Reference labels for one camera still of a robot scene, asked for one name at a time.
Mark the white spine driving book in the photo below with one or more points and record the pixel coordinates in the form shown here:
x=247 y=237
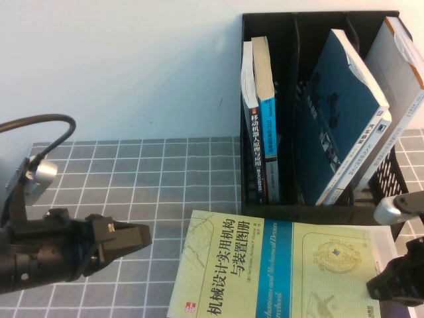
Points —
x=363 y=155

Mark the white magazine with man portrait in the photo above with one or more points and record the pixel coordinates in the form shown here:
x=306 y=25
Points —
x=384 y=245

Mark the dark teal cover book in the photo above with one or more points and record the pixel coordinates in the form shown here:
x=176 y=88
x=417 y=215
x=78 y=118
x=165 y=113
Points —
x=338 y=109

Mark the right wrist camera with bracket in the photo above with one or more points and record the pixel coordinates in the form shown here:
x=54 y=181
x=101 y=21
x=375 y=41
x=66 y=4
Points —
x=391 y=212

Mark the black plastic book stand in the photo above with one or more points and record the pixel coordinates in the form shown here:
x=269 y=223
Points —
x=281 y=212

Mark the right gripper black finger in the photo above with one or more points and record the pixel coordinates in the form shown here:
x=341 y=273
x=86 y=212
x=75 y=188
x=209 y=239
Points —
x=381 y=285

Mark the blue spine DTC book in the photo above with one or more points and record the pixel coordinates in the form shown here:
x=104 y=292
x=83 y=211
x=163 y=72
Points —
x=266 y=132

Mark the yellow-green mechanical design book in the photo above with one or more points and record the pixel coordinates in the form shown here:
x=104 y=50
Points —
x=232 y=265

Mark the grey cover book orange trim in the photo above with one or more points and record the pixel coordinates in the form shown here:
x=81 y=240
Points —
x=391 y=83

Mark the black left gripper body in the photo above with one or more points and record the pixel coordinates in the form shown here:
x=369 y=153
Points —
x=63 y=248

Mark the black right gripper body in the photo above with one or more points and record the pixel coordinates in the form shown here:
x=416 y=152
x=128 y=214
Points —
x=409 y=271

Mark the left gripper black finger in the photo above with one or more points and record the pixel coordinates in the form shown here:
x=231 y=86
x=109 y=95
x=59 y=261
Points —
x=112 y=253
x=126 y=235

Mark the black spine robot book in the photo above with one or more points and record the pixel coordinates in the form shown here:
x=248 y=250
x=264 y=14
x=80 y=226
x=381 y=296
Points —
x=255 y=149

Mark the grey checked tablecloth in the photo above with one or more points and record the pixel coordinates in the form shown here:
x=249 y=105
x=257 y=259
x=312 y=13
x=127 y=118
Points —
x=132 y=185

